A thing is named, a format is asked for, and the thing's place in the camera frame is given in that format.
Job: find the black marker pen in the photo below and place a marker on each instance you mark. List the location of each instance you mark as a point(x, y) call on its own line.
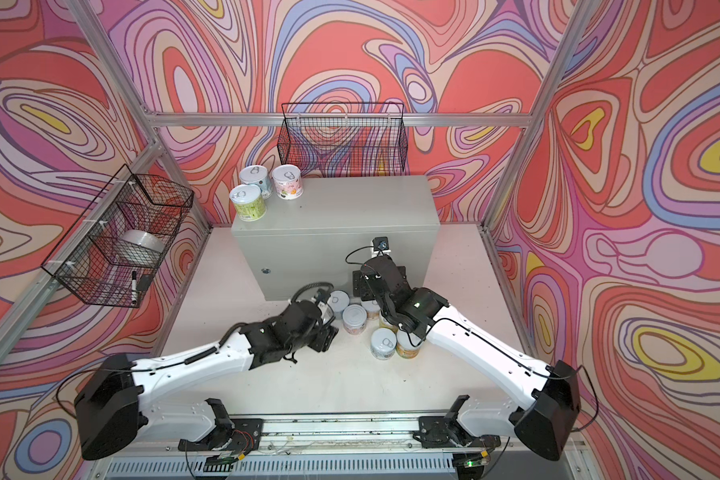
point(134, 291)

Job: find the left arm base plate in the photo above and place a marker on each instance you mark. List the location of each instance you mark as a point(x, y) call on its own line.
point(242, 436)

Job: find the grey metal cabinet box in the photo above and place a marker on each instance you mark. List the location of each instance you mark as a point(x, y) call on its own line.
point(328, 231)

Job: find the aluminium rail front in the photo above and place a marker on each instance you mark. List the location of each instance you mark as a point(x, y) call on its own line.
point(342, 435)

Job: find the can pink label back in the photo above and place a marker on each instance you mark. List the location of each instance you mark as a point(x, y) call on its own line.
point(372, 309)

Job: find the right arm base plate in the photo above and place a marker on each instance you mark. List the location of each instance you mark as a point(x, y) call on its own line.
point(444, 431)

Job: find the can plain lid centre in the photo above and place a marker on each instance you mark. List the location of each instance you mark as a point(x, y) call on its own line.
point(354, 319)

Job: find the can red label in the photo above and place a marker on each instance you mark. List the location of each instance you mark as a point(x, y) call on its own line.
point(257, 175)

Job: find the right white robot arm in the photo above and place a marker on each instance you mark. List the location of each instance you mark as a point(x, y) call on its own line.
point(544, 398)

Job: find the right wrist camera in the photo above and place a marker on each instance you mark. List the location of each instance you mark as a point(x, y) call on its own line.
point(380, 246)

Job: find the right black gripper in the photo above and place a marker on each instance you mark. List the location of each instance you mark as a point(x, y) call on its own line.
point(361, 286)

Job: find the can blue green label front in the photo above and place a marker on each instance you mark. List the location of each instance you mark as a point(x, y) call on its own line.
point(383, 343)

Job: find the can blue label back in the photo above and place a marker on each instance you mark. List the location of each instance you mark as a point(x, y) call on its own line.
point(338, 301)

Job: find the black wire basket wall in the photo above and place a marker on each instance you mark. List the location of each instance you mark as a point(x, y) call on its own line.
point(344, 139)
point(136, 217)

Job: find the black wire basket left wall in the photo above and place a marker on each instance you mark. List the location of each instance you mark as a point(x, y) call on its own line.
point(136, 217)

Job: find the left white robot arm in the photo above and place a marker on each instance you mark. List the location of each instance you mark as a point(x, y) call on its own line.
point(123, 401)

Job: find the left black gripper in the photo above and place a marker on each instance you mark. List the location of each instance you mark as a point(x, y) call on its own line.
point(326, 336)

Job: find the black wire basket back wall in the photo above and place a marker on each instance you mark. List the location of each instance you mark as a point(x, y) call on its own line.
point(344, 139)

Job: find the can green yellow label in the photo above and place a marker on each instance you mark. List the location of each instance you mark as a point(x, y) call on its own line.
point(248, 202)

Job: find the can orange label plastic lid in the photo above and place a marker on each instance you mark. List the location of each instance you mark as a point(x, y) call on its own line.
point(407, 348)

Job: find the can pink label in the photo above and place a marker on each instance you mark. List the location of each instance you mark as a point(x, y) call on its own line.
point(287, 180)
point(372, 309)

